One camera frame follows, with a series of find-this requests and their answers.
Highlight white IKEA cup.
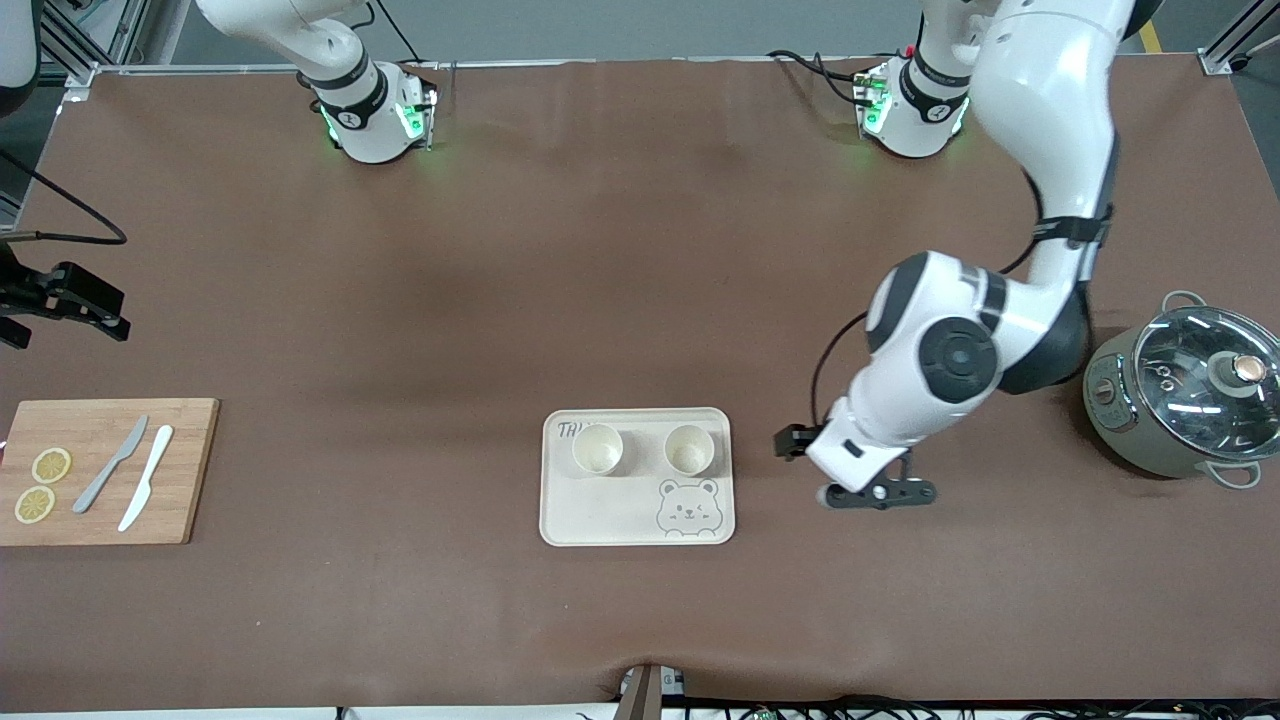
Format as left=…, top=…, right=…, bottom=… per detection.
left=572, top=423, right=625, bottom=477
left=664, top=424, right=717, bottom=477

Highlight grey plastic knife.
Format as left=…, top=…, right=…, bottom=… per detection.
left=72, top=415, right=149, bottom=515

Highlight white plastic knife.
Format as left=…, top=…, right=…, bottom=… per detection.
left=118, top=425, right=175, bottom=533

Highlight cream bear print tray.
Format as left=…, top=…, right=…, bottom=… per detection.
left=539, top=407, right=736, bottom=548

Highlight bamboo cutting board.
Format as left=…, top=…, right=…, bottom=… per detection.
left=0, top=398, right=221, bottom=547

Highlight brown table mat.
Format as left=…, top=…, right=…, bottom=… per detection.
left=0, top=55, right=1280, bottom=713

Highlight grey-green cooking pot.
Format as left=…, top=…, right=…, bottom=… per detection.
left=1083, top=290, right=1280, bottom=491

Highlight glass pot lid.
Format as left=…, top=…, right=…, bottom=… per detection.
left=1135, top=305, right=1280, bottom=463

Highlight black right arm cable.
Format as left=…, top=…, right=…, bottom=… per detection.
left=0, top=150, right=129, bottom=247

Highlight aluminium frame post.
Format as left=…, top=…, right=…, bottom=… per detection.
left=38, top=0, right=161, bottom=101
left=1198, top=0, right=1280, bottom=76

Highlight grey table edge bracket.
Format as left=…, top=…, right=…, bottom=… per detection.
left=615, top=663, right=689, bottom=720

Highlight black left base cables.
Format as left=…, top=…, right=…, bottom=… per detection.
left=768, top=48, right=871, bottom=106

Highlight black right base cable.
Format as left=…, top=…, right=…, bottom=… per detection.
left=370, top=0, right=426, bottom=66

